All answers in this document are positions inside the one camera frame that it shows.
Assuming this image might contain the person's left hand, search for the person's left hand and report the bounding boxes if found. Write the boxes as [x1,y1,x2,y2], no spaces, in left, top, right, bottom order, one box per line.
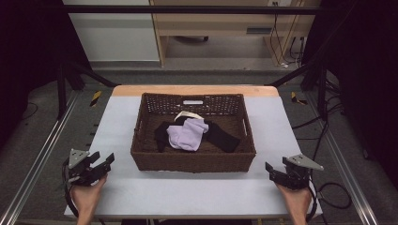
[69,174,109,218]

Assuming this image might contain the person's right hand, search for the person's right hand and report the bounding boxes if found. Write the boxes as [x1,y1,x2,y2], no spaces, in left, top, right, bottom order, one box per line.
[274,182,313,218]

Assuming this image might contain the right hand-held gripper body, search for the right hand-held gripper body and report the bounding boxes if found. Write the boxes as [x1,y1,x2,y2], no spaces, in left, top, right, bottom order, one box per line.
[268,154,325,191]

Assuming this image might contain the light purple sock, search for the light purple sock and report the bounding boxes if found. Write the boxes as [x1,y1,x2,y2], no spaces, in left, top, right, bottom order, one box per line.
[166,117,210,153]

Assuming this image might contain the white table mat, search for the white table mat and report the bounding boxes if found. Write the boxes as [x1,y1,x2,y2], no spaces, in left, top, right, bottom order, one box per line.
[63,95,324,219]

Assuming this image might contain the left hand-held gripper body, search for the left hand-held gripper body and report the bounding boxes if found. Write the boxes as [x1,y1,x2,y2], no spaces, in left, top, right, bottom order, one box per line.
[62,148,111,188]

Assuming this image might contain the black sock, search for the black sock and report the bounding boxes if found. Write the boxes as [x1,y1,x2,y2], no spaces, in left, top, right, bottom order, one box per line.
[202,119,241,154]
[154,115,188,154]

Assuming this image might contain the wooden desk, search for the wooden desk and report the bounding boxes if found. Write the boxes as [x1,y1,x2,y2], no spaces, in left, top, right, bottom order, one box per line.
[148,0,322,68]

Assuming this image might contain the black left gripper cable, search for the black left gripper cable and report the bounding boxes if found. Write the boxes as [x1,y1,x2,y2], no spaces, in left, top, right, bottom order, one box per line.
[61,157,80,218]

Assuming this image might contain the beige sock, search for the beige sock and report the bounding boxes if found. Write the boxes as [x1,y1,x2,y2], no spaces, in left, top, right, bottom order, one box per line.
[174,110,205,123]

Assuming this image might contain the black curtain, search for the black curtain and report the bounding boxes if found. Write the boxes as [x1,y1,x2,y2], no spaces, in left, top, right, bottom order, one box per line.
[0,0,92,150]
[301,0,398,183]

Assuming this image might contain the black metal stand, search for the black metal stand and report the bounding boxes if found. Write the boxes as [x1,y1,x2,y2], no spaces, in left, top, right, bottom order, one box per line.
[265,60,330,122]
[55,60,122,120]

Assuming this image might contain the black horizontal frame bar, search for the black horizontal frame bar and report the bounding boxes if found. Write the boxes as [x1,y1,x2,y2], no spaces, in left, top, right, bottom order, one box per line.
[60,4,325,16]

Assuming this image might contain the brown woven basket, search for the brown woven basket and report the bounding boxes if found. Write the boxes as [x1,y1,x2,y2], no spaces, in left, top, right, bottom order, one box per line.
[130,92,257,174]

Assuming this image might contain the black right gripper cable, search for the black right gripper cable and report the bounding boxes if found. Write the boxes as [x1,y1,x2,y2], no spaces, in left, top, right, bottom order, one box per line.
[304,177,319,223]

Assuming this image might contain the white cabinet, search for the white cabinet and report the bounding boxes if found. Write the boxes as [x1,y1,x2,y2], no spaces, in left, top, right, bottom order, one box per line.
[61,0,161,63]

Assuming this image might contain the black floor cable loop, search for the black floor cable loop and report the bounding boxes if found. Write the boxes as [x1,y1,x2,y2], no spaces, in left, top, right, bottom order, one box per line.
[316,182,353,210]

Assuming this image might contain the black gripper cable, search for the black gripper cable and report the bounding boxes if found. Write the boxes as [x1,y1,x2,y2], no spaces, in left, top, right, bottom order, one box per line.
[61,157,80,218]
[304,177,319,223]

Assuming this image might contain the aluminium rail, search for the aluminium rail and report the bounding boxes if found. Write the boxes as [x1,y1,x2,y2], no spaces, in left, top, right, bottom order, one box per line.
[303,91,380,225]
[0,89,82,225]

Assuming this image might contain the hanging desk cables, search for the hanging desk cables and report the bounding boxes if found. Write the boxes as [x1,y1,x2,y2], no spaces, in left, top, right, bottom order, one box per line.
[269,1,307,68]

